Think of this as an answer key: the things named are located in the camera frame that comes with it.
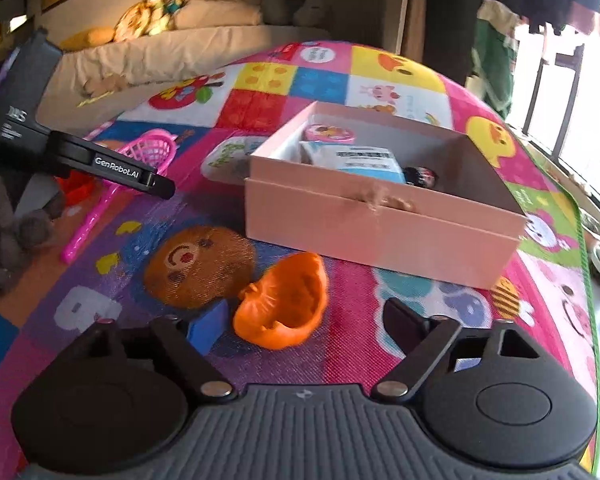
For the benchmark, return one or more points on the beige sofa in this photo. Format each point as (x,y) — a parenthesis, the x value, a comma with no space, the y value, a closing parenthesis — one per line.
(145,65)

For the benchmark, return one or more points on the small brown plush toy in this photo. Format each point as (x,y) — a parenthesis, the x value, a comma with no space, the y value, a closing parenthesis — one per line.
(105,86)

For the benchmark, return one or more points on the grey plush toy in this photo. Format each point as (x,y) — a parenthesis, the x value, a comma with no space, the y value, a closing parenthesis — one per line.
(300,7)
(10,235)

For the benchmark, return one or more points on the pink and yellow round toy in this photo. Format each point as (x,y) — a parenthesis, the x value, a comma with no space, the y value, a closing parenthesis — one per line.
(330,132)

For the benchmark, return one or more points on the blue and white tissue packet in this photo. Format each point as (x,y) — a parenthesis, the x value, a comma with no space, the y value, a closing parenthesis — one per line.
(355,160)

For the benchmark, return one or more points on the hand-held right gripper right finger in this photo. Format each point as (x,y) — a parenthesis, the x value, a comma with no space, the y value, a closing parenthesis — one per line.
(405,317)

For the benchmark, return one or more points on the pink toy net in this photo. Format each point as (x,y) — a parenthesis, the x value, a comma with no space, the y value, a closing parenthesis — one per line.
(150,150)

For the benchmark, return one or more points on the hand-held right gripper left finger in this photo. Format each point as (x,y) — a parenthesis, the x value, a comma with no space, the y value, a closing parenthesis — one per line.
(207,329)

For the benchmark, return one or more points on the orange peel-shaped toy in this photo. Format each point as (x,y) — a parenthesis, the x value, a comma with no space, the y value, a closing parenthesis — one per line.
(290,305)

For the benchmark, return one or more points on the red plastic lid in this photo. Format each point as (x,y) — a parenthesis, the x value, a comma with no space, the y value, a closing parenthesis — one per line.
(77,190)

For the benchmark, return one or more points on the colourful cartoon play mat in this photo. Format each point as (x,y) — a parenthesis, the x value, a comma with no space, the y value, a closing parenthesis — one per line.
(325,80)

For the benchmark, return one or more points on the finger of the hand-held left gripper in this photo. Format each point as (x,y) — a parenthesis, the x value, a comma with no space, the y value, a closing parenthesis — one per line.
(110,167)

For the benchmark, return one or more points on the hanging green garment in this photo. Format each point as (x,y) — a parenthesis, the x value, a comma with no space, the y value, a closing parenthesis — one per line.
(495,55)

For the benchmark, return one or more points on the white packet with green print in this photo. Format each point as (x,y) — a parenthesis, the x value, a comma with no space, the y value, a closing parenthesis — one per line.
(227,157)

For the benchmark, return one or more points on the pink cardboard box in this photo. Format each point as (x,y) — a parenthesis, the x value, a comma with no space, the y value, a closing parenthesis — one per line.
(380,240)

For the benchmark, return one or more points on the plush doll with blue outfit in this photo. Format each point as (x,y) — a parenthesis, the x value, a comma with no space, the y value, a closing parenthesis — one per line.
(172,0)

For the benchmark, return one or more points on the black-haired doll figure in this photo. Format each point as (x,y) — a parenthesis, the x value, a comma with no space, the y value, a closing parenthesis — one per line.
(420,176)

